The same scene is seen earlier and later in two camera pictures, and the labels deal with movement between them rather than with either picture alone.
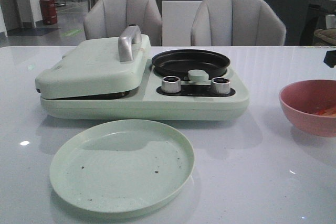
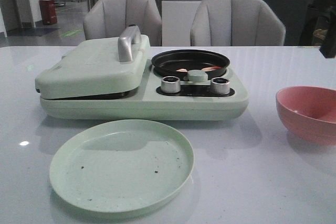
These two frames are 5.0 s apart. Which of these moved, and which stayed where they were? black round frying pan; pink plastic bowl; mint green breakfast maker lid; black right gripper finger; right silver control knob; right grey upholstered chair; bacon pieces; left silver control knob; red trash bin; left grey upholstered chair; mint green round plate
Moved: pink plastic bowl; black right gripper finger; bacon pieces
Stayed: black round frying pan; left silver control knob; right grey upholstered chair; right silver control knob; left grey upholstered chair; mint green breakfast maker lid; red trash bin; mint green round plate
